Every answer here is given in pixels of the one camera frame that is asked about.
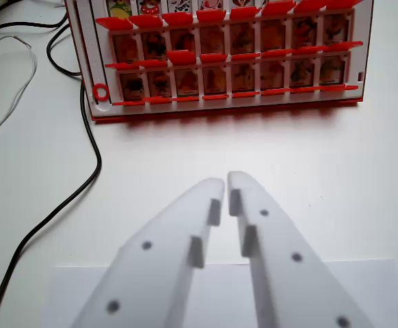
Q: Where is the white paper sheet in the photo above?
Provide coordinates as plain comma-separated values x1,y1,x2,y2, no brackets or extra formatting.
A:
47,258,397,328

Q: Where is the red and white game board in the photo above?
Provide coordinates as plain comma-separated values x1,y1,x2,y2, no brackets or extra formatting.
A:
64,0,374,124

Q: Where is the long black cable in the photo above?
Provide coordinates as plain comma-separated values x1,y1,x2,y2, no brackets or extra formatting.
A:
0,23,103,328

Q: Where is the thin white wire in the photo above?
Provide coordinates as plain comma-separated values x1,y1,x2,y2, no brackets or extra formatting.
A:
0,33,38,135

